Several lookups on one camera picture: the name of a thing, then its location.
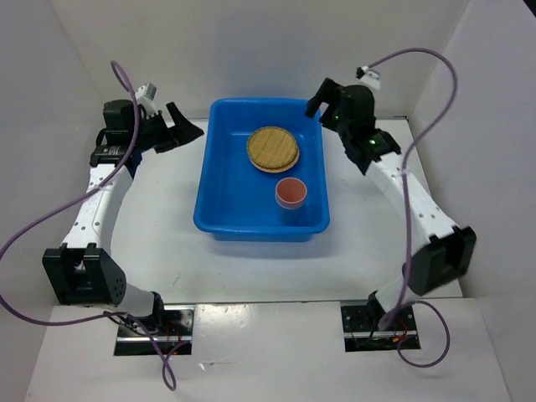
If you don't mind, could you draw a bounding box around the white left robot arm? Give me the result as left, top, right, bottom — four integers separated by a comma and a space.
42, 100, 204, 335

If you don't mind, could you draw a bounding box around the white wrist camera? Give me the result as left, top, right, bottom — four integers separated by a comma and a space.
355, 66, 381, 90
135, 82, 157, 115

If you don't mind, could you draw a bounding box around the orange woven bamboo plate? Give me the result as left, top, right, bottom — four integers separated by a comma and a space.
250, 146, 302, 173

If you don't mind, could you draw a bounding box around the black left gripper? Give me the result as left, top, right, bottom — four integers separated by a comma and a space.
131, 102, 204, 153

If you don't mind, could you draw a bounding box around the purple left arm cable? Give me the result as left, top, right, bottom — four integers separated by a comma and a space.
0, 60, 189, 391

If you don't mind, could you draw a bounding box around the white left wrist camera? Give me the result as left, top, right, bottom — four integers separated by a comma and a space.
135, 82, 157, 115

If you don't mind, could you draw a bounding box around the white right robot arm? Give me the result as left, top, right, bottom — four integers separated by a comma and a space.
305, 78, 477, 329

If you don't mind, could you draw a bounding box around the yellow woven bamboo plate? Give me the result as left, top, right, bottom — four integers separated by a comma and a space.
246, 126, 299, 170

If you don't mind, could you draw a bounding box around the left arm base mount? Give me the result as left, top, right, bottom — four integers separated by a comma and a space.
112, 304, 195, 357

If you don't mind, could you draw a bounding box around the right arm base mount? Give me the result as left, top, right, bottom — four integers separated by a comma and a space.
340, 304, 420, 353

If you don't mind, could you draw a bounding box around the pink plastic cup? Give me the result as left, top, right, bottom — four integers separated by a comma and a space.
276, 178, 307, 209

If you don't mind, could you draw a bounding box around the blue plastic bin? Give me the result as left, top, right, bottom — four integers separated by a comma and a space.
193, 97, 330, 242

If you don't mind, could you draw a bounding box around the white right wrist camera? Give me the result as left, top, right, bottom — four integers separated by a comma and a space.
355, 66, 381, 90

